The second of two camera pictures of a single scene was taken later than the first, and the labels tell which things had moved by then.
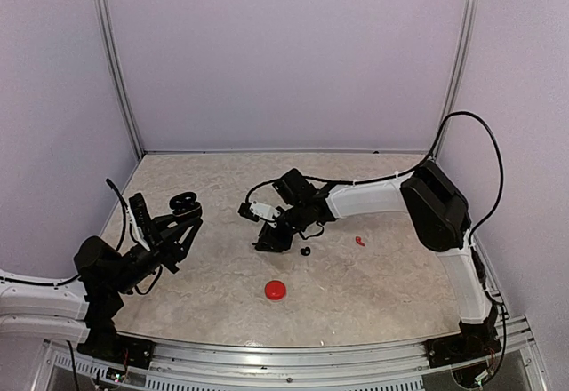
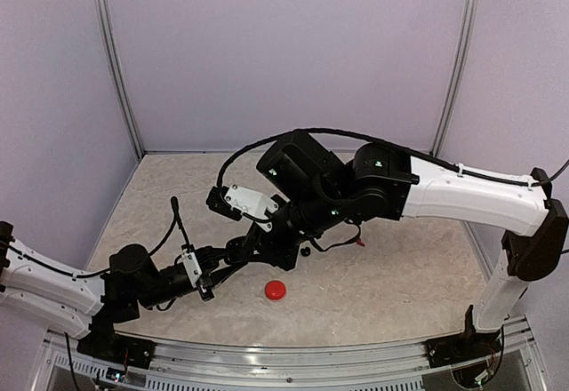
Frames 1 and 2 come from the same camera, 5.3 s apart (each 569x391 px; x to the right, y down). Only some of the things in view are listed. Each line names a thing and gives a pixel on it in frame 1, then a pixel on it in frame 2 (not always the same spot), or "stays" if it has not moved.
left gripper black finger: x=182 y=249 -> x=219 y=275
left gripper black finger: x=168 y=223 -> x=208 y=257
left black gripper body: x=162 y=250 -> x=204 y=284
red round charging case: x=275 y=290 stays
